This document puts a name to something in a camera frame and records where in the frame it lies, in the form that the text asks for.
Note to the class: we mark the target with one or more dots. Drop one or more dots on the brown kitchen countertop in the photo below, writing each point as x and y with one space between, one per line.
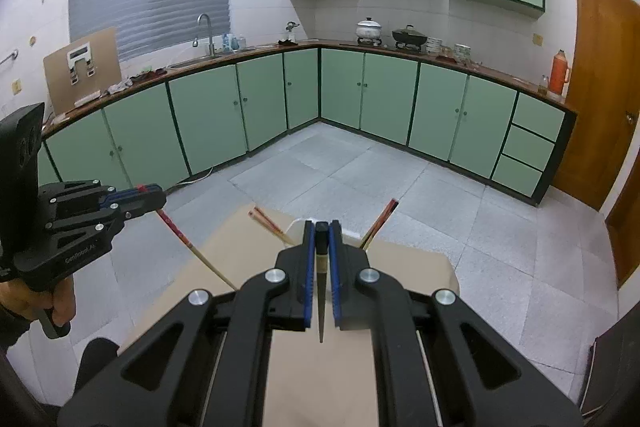
500 76

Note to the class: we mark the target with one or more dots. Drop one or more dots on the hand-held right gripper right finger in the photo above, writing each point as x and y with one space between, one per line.
336 287

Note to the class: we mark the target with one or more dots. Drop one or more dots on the metal faucet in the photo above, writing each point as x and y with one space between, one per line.
206 32

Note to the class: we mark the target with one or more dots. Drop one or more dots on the orange thermos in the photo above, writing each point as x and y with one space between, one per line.
560 74

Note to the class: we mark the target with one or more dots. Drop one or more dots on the brown cardboard sheet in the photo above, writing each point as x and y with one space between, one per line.
82 72

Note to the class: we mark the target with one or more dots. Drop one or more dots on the red floral chopstick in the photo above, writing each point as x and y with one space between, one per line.
265 224
272 222
185 242

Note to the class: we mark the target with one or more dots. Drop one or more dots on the crumpled cloth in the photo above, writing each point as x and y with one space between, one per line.
120 87

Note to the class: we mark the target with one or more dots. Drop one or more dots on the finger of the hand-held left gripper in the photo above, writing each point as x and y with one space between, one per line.
145 206
127 194

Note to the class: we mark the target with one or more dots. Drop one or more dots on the green lower kitchen cabinets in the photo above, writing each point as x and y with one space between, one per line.
390 97

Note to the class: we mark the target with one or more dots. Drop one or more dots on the red chopsticks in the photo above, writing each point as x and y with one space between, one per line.
385 217

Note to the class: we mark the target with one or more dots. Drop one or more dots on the wall towel bar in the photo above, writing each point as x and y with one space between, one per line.
9 57

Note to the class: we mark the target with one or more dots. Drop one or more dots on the small metal kettle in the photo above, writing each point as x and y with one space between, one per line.
289 34

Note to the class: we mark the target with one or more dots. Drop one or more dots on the dark cabinet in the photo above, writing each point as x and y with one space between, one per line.
612 372

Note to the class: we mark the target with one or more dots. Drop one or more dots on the black wok with lid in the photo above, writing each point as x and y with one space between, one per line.
410 38

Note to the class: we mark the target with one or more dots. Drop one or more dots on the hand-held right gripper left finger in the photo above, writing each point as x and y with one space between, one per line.
310 287

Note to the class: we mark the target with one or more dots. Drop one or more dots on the clear plastic bottle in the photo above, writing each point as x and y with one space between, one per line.
232 42

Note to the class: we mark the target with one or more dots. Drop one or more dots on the stack of bowls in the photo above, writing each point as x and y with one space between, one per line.
434 47

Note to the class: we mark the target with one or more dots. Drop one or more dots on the silver cooking pot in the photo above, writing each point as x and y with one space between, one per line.
369 31

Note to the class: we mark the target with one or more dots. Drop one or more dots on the dark striped chopstick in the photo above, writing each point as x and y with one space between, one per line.
375 227

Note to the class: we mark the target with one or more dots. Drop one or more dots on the small glass bottle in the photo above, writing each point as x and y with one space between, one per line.
542 86

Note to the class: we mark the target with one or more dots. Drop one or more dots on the black chopstick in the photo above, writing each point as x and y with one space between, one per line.
321 307

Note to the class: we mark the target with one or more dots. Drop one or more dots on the plain wooden door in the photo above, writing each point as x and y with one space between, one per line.
627 242

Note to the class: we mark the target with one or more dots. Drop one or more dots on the person's left hand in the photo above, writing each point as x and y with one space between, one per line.
64 302

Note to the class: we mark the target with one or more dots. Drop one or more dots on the metal sink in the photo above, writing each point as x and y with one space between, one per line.
187 63

